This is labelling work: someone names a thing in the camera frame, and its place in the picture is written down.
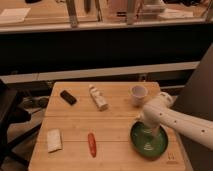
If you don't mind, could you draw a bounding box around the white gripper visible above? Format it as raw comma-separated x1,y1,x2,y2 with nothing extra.
143,119,160,138

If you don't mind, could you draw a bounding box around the green ceramic bowl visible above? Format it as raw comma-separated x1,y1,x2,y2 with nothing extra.
130,121,168,159

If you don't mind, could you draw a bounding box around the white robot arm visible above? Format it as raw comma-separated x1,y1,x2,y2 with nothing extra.
140,92,213,150

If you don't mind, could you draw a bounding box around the white paper cup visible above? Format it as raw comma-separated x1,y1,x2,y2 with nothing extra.
130,85,148,107

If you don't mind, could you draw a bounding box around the white tube bottle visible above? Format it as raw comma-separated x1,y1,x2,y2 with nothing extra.
89,84,108,111

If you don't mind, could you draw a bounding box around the red chili pepper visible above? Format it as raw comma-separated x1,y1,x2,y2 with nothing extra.
88,133,97,157

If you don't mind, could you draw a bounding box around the black rectangular block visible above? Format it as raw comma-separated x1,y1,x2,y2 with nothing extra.
60,90,77,105

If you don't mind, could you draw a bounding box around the white folded cloth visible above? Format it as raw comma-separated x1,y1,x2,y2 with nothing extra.
47,129,62,153

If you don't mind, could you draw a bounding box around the black chair left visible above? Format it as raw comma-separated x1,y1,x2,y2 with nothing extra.
0,79,41,167

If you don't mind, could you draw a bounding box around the white paper sheet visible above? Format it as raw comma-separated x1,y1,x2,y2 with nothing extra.
0,8,30,24

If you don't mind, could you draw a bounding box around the metal post right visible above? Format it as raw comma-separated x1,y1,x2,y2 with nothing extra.
126,0,136,25

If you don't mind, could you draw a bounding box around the metal post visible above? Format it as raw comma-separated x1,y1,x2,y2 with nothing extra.
66,0,78,28
126,0,136,25

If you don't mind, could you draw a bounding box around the metal post left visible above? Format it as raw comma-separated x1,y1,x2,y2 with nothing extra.
66,0,78,28

